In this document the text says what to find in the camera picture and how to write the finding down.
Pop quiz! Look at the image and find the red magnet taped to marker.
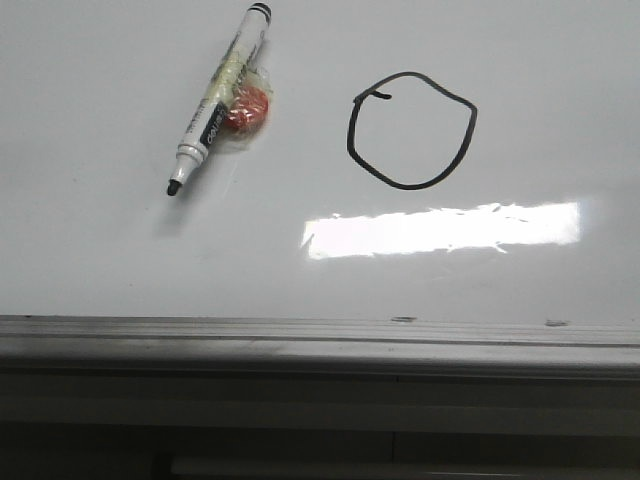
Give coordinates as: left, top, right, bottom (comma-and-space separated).
217, 67, 274, 154

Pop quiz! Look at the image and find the white black whiteboard marker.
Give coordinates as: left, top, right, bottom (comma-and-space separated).
167, 2, 272, 196

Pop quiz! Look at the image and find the white whiteboard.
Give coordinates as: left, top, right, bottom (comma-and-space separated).
1, 1, 639, 325

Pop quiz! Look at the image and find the grey aluminium whiteboard frame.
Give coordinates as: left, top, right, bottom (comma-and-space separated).
1, 315, 639, 381

